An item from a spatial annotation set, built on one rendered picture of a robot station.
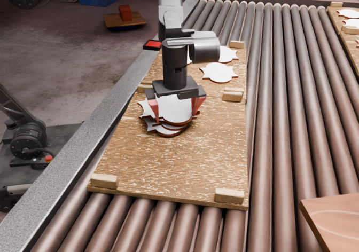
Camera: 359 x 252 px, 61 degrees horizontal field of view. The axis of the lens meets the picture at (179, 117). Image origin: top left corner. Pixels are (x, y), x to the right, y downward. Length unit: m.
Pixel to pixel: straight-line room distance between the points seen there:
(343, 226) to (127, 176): 0.43
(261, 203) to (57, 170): 0.48
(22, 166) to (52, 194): 1.17
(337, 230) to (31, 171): 1.59
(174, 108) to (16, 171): 1.24
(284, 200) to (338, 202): 0.16
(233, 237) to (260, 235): 0.05
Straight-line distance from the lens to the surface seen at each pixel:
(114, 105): 0.98
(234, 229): 0.65
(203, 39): 0.70
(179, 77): 0.70
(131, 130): 0.84
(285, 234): 0.67
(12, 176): 1.88
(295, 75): 1.20
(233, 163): 0.74
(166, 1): 0.76
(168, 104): 0.84
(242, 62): 1.21
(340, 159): 0.87
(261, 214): 0.68
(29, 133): 1.83
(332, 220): 0.56
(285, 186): 0.75
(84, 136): 0.88
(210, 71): 1.10
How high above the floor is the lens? 1.45
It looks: 36 degrees down
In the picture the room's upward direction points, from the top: straight up
